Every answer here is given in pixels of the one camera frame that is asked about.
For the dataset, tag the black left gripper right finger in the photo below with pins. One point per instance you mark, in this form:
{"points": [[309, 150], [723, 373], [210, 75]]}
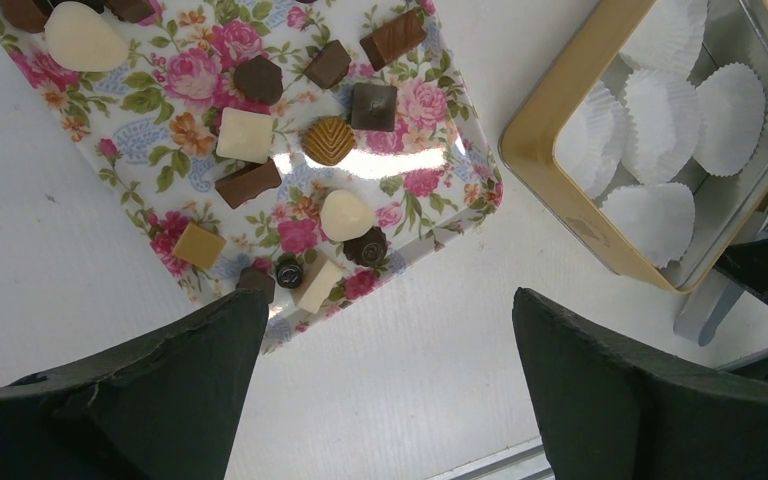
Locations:
{"points": [[610, 407]]}

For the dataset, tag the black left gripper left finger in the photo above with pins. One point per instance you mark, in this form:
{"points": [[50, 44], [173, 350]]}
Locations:
{"points": [[164, 405]]}

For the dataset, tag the dark fluted round chocolate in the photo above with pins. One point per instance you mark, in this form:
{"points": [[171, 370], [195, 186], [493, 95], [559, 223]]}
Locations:
{"points": [[367, 250]]}

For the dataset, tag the dark square chocolate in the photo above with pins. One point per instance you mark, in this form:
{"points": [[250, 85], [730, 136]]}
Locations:
{"points": [[373, 107]]}

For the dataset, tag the dark hexagon chocolate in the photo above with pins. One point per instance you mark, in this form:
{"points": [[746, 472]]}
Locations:
{"points": [[253, 279], [260, 80]]}

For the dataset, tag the caramel square chocolate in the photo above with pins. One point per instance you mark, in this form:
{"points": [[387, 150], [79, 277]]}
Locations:
{"points": [[199, 247]]}

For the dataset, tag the small dark round chocolate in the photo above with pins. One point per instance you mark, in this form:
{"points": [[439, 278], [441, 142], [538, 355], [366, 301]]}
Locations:
{"points": [[289, 273]]}

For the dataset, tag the white rectangular chocolate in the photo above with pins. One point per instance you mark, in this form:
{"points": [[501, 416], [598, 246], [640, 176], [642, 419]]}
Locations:
{"points": [[318, 281]]}

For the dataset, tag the brown rectangular bar chocolate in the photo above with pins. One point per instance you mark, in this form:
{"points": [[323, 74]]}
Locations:
{"points": [[26, 15], [394, 39], [248, 183]]}

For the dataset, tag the white dome chocolate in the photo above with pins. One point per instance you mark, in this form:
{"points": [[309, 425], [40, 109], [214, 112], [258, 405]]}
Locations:
{"points": [[345, 216]]}

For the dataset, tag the white square chocolate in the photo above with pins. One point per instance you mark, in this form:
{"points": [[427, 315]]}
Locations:
{"points": [[245, 136]]}

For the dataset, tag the caramel ridged round chocolate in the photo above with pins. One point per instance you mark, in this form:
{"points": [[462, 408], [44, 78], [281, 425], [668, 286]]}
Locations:
{"points": [[329, 141]]}

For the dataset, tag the brown square chocolate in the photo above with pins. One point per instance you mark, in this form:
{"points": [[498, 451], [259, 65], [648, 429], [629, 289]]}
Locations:
{"points": [[329, 66]]}

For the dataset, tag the white heart chocolate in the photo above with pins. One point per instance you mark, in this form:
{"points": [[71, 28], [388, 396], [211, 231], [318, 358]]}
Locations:
{"points": [[79, 39]]}

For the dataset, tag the white paper cup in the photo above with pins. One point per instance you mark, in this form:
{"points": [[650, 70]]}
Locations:
{"points": [[733, 104], [668, 38], [665, 120], [658, 220], [590, 145]]}

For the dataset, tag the gold square tin box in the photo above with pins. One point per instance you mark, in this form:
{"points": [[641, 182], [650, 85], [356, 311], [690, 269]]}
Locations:
{"points": [[735, 32]]}

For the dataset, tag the floral rectangular tray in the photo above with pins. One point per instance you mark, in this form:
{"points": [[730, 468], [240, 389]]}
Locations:
{"points": [[149, 129]]}

